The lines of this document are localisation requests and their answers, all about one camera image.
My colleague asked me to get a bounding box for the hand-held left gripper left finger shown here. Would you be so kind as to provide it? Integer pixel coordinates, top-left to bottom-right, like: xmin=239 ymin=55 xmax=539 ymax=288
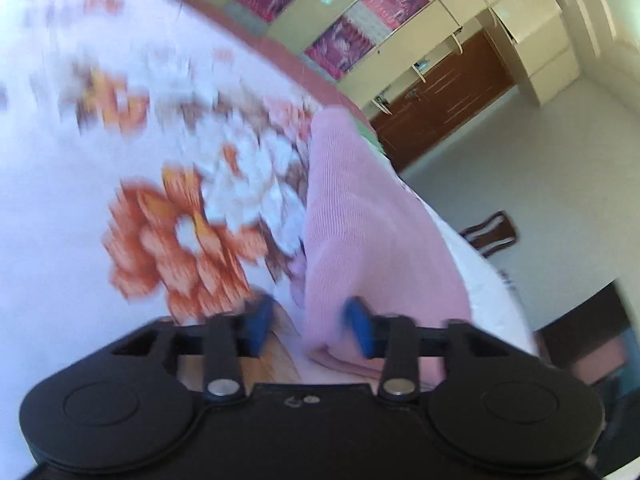
xmin=110 ymin=294 xmax=277 ymax=404

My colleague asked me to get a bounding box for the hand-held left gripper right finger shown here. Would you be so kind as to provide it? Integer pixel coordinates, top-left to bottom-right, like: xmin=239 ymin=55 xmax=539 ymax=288
xmin=342 ymin=297 xmax=522 ymax=404

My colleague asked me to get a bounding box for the pink knit sweater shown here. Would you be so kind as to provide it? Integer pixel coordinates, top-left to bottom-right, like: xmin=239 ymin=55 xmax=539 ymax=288
xmin=290 ymin=106 xmax=473 ymax=378

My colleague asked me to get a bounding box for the dark wooden chair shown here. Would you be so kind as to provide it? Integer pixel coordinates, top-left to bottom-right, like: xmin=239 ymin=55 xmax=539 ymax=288
xmin=459 ymin=210 xmax=519 ymax=261

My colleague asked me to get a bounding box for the green folded cloth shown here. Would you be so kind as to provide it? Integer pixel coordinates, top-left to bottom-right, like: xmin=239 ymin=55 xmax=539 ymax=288
xmin=357 ymin=122 xmax=387 ymax=157

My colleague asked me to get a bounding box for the brown wooden door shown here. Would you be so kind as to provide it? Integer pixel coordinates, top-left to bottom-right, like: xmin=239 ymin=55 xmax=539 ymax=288
xmin=372 ymin=30 xmax=517 ymax=173

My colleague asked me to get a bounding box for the cream corner shelf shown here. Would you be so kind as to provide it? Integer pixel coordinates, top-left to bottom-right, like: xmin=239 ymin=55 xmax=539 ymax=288
xmin=364 ymin=29 xmax=472 ymax=117

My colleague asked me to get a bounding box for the white floral bed sheet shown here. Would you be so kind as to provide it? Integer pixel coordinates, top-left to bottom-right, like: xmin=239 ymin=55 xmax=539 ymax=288
xmin=0 ymin=0 xmax=540 ymax=466

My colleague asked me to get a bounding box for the pink checked bedspread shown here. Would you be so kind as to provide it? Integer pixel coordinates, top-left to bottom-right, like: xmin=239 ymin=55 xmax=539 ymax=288
xmin=190 ymin=2 xmax=377 ymax=133

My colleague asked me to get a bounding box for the cream wardrobe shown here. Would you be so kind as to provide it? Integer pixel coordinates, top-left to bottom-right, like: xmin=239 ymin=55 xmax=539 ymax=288
xmin=190 ymin=0 xmax=583 ymax=111

